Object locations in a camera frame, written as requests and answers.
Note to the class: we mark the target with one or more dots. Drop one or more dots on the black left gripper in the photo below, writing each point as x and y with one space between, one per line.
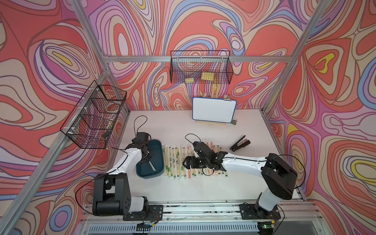
150 153

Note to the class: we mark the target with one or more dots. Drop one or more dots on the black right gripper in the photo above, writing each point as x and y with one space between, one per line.
188 159

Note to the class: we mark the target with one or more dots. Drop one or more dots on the green band chopsticks pair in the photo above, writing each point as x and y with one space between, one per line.
170 162
164 160

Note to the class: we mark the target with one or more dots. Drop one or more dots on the panda chopsticks pair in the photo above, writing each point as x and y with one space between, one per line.
180 161

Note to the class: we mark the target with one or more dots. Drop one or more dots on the panda chopsticks pair fifteenth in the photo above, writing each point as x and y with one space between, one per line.
177 155

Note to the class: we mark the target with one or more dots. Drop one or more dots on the panda chopsticks pair fourteenth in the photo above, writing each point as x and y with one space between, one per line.
174 163

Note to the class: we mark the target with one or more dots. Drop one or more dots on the green band chopsticks pair sixteenth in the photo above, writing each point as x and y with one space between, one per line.
167 161

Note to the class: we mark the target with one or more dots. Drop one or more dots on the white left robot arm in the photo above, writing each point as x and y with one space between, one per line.
112 194

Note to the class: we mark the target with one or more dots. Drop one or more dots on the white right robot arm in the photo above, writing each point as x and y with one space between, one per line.
279 176

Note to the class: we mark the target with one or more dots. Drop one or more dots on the teal plastic storage box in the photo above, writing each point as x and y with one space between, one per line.
144 170

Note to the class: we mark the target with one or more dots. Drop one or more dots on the black stapler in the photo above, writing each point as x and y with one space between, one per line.
241 143

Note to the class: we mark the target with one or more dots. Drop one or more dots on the small white whiteboard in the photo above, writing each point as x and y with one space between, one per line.
213 110

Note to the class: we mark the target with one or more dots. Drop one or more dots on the wooden whiteboard stand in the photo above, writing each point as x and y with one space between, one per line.
216 91

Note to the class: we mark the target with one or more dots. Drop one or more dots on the black wire basket left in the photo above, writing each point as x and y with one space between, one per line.
91 123

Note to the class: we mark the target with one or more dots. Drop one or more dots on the black wire basket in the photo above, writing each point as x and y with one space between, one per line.
201 67
91 123

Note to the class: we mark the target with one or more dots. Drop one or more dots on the black wire basket back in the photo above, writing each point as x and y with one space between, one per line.
201 67

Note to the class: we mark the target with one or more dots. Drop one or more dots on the aluminium frame post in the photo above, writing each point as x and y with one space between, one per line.
106 75

